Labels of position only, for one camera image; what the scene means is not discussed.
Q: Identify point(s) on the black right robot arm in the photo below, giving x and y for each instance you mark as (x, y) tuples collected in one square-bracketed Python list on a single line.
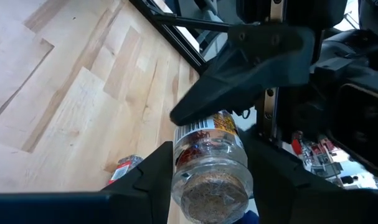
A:
[(375, 15)]

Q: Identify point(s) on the smoked paprika tin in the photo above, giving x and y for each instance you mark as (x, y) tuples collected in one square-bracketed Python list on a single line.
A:
[(123, 166)]

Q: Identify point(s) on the small glass spice jar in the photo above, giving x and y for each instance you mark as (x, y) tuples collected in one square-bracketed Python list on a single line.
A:
[(210, 161)]

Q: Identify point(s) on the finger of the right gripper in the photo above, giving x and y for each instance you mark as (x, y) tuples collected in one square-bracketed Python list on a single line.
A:
[(254, 71)]

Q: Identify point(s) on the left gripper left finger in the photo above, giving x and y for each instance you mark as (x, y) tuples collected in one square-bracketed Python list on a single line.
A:
[(129, 202)]

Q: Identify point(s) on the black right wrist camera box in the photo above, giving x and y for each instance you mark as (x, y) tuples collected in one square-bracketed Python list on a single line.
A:
[(363, 130)]

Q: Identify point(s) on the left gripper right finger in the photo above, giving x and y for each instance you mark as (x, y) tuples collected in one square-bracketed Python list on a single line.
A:
[(300, 199)]

